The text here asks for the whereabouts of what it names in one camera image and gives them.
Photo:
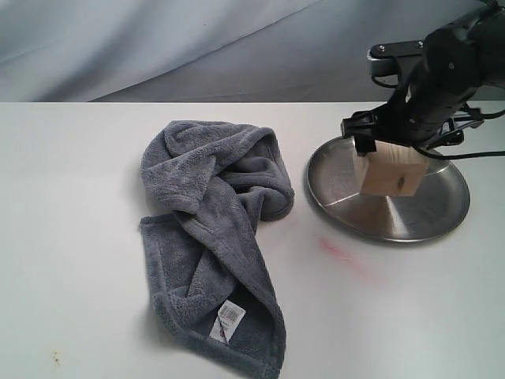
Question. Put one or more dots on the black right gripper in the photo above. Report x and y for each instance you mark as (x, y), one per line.
(419, 114)

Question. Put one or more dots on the light wooden cube block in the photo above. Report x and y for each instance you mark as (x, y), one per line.
(392, 170)

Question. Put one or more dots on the grey-blue fleece towel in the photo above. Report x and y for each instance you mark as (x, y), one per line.
(213, 183)

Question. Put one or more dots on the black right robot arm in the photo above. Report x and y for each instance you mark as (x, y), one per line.
(437, 76)

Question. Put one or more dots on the white barcode label tag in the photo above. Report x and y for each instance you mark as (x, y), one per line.
(228, 318)

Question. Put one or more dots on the round stainless steel plate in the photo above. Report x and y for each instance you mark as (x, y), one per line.
(440, 204)

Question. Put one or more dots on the grey backdrop cloth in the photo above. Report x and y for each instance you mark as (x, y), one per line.
(204, 51)

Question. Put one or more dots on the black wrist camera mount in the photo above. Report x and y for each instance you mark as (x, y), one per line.
(391, 63)

